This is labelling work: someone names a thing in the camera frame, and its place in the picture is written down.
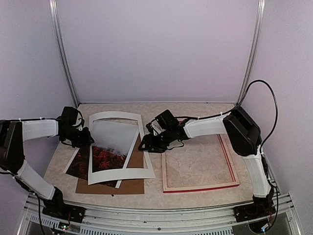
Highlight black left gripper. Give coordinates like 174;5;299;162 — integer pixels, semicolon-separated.
61;126;94;148

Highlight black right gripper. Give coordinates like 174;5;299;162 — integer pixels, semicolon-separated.
138;128;173;153

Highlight white photo mat board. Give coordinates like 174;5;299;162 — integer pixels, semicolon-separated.
88;111;155;185

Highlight red forest photo print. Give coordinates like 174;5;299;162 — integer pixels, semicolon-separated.
64;119;139;188

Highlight light wood picture frame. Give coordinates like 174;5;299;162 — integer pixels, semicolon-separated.
161;135;240;193

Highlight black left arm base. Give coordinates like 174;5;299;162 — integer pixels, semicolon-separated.
43;187;86;223

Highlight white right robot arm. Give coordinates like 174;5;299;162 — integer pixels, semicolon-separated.
138;107;274;217

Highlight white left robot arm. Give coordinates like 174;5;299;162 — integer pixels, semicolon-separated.
0;117;94;200

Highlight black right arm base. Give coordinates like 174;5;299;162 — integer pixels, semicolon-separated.
233;191;276;222

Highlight brown cardboard backing board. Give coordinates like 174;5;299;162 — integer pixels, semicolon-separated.
76;148;144;195

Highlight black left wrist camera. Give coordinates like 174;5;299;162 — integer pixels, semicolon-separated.
61;106;85;128

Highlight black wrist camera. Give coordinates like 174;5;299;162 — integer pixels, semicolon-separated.
146;110;179;135
61;106;85;128

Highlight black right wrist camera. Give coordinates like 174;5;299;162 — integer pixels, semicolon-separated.
146;110;179;135

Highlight left aluminium corner post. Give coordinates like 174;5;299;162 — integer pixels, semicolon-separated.
49;0;80;107

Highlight aluminium corner post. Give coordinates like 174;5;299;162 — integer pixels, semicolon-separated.
237;0;266;104
49;0;80;107

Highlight aluminium front rail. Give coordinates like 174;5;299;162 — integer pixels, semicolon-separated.
23;194;298;235

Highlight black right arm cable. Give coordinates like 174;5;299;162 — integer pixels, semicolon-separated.
238;79;279;147

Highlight right aluminium corner post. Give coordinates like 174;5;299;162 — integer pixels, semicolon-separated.
237;0;266;104

